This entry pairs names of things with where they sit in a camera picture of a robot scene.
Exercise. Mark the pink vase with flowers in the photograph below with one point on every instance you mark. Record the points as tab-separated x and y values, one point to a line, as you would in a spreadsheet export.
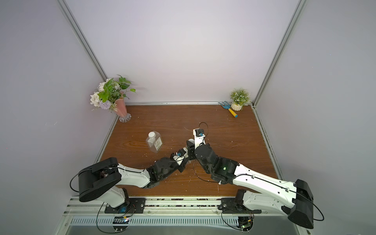
110	95

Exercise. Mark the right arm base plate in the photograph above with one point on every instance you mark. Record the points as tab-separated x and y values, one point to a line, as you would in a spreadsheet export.
232	205

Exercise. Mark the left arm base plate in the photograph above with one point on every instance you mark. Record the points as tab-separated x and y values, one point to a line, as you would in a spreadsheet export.
133	205

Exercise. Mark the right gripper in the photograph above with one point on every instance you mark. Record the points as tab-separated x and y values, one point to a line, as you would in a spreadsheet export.
191	144

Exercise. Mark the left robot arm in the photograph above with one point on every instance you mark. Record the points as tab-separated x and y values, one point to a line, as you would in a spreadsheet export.
100	181

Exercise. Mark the small potted green plant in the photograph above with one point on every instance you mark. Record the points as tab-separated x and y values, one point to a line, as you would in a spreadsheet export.
240	98

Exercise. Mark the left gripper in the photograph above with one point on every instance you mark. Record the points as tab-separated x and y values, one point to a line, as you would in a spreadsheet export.
182	165

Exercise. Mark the aluminium front rail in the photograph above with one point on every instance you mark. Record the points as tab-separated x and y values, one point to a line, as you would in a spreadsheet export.
180	205

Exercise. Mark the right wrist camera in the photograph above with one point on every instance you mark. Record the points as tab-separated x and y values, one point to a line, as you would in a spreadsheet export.
199	137

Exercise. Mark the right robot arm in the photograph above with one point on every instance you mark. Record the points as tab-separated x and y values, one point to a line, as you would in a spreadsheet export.
296	197

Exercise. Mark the white bottle cap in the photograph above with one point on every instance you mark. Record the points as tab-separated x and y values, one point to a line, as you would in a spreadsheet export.
152	134

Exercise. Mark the blue yellow garden trowel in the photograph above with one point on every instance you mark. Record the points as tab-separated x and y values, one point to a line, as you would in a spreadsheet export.
227	106

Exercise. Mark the square clear plastic bottle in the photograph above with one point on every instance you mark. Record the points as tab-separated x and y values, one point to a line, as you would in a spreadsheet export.
155	144

